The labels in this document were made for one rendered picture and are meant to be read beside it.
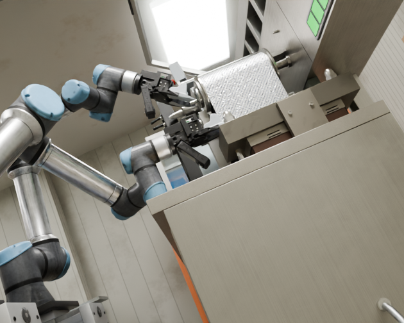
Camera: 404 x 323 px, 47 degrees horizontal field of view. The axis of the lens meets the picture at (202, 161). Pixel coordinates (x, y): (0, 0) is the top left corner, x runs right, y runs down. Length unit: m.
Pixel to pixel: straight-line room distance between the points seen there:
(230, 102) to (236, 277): 0.62
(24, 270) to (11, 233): 4.31
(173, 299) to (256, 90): 3.93
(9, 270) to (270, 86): 1.00
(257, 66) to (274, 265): 0.72
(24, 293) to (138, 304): 3.80
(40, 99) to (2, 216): 4.74
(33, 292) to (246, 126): 0.82
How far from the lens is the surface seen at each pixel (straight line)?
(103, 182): 1.45
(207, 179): 1.15
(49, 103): 1.29
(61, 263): 1.71
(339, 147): 1.21
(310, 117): 1.27
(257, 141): 1.26
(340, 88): 1.35
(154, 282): 5.27
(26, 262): 1.59
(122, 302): 5.35
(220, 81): 1.54
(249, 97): 1.52
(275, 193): 1.15
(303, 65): 1.57
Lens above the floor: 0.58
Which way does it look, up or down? 18 degrees up
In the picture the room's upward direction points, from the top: 25 degrees counter-clockwise
